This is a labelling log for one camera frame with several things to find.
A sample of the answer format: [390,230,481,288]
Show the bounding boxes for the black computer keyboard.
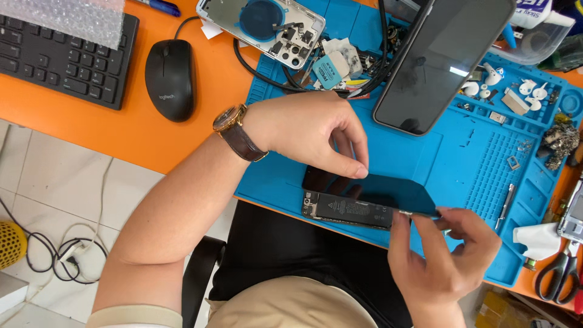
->
[0,13,140,111]

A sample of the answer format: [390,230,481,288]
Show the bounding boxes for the silver device frame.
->
[557,175,583,245]

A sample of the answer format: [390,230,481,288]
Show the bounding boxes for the person's right hand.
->
[387,207,503,316]

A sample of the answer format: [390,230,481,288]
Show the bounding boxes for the tangle of floor cables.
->
[0,155,114,286]

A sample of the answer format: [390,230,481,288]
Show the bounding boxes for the silver phone back housing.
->
[195,0,327,71]

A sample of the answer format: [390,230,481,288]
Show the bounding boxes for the white glue bottle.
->
[509,0,576,29]

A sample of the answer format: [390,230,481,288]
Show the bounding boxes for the clear bubble wrap sheet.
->
[0,0,126,51]

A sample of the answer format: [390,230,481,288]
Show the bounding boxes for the group of white earbud parts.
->
[460,62,550,112]

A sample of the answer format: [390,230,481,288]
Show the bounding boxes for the person's left hand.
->
[244,91,371,180]

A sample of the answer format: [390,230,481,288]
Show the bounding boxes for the large black smartphone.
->
[372,0,518,137]

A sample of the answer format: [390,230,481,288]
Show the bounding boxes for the thick black cable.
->
[233,38,351,96]

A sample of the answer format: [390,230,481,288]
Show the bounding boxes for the dirty white tissue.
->
[319,37,364,79]

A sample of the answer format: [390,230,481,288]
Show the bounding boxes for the white paper scrap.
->
[200,20,224,40]

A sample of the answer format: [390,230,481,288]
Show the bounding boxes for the blue pen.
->
[133,0,182,18]

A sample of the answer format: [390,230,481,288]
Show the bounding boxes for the black mouse cable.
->
[174,16,201,42]

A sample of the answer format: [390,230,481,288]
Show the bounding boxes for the crumpled white tissue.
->
[513,222,564,261]

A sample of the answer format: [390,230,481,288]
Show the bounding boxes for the phone body with battery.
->
[301,190,413,231]

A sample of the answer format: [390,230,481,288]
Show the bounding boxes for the gold wristwatch brown leather strap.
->
[212,104,270,163]

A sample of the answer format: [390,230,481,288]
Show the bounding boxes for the black chair armrest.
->
[181,235,227,328]

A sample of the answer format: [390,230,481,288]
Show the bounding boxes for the white box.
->
[0,272,31,316]

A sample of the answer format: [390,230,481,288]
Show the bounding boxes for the yellow mesh ball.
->
[0,220,28,271]

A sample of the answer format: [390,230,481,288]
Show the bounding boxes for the yellow cardboard box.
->
[475,291,525,328]

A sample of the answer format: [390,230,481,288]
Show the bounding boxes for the heap of green electronic parts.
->
[537,33,583,74]

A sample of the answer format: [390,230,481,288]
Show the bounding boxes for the black handled scissors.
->
[533,239,582,305]

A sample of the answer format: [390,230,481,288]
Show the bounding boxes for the black computer mouse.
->
[144,39,197,123]

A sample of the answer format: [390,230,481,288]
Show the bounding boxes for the clear plastic container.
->
[491,0,575,66]

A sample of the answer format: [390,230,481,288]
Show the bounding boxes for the person's black trousers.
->
[209,200,414,328]

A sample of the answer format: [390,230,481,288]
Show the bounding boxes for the silver metal tweezers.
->
[495,183,517,231]

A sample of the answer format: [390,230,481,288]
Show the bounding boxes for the blue silicone repair mat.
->
[234,0,583,289]

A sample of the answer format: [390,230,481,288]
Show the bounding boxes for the heap of metal scraps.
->
[538,122,582,172]

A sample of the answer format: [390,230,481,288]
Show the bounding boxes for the black cable bundle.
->
[348,0,413,98]

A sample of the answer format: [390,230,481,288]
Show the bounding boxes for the person's beige shirt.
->
[86,275,380,328]

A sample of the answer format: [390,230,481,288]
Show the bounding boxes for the beige small block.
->
[501,87,532,116]

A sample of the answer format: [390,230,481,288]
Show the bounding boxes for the teal plastic pry card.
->
[312,54,343,91]

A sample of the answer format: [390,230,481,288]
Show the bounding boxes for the black phone display panel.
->
[302,166,442,220]

